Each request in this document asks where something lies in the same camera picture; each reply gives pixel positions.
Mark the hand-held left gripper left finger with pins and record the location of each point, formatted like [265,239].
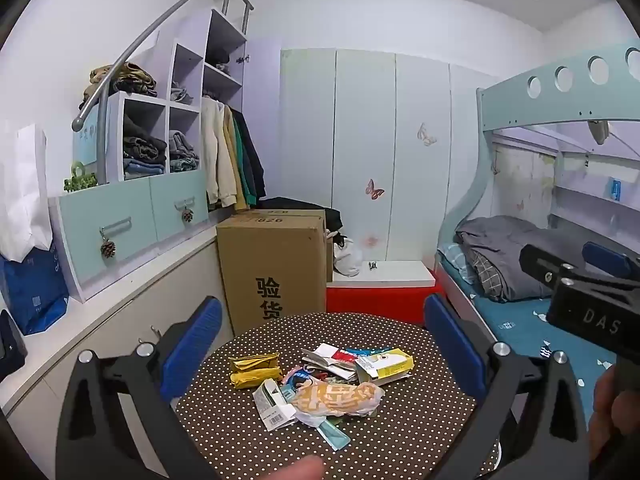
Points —
[192,345]

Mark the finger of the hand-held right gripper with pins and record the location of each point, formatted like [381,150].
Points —
[607,259]
[545,262]

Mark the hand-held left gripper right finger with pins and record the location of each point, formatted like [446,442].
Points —
[455,345]

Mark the person's right hand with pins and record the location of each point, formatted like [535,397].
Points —
[604,420]

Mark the person's left hand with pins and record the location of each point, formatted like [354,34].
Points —
[306,469]

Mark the grey quilt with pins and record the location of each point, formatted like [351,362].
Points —
[520,255]

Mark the plaid pillow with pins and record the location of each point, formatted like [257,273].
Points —
[486,272]

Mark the yellow packet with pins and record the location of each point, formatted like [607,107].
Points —
[252,361]
[255,378]

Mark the teal patterned bed sheet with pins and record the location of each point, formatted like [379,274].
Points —
[520,325]

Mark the small blue item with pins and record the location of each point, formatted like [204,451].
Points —
[615,190]

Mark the yellow and white carton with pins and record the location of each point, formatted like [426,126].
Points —
[387,365]

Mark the white low cabinet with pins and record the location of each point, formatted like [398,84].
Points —
[120,310]

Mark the red bench with white top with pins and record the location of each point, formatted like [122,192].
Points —
[380,297]

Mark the white barcode carton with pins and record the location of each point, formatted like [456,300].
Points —
[272,407]

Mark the large cardboard box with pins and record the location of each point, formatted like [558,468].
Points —
[270,270]

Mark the pink and blue wrapper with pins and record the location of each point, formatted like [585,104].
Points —
[297,376]

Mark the pine cone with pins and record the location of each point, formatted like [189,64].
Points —
[187,215]
[108,249]

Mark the orange patterned plastic bag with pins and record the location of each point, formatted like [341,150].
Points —
[335,397]

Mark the pink flower sticker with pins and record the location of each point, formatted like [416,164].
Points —
[371,240]

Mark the stair cabinet with shelves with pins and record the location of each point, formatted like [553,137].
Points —
[125,225]

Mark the white plastic bag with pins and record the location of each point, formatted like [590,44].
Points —
[347,257]

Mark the teal sachet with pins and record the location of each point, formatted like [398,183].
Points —
[335,435]

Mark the blue bag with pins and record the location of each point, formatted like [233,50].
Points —
[35,295]

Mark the yellow hanging garment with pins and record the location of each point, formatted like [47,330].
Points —
[239,180]

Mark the white butterfly sticker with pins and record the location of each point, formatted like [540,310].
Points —
[426,135]

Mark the brown butterfly sticker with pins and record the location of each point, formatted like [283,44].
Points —
[374,190]

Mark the black bag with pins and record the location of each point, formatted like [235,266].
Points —
[305,205]

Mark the black device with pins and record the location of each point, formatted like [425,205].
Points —
[11,350]

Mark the black hanging garment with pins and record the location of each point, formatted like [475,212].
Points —
[256,165]

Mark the cream hanging jacket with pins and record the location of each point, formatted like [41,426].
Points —
[217,155]

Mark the green hanging garment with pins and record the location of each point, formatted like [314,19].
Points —
[246,160]

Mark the grey folded clothes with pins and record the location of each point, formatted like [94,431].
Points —
[181,144]

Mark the dark folded clothes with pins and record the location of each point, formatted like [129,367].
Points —
[142,145]

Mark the white wardrobe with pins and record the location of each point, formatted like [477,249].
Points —
[360,135]

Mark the white paper bag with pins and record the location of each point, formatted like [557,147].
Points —
[22,195]

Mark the olive folded clothes pile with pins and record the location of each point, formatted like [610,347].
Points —
[127,77]

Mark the grey metal handrail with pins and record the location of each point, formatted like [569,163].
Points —
[145,45]

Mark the light blue bunk bed frame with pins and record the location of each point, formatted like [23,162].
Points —
[505,100]

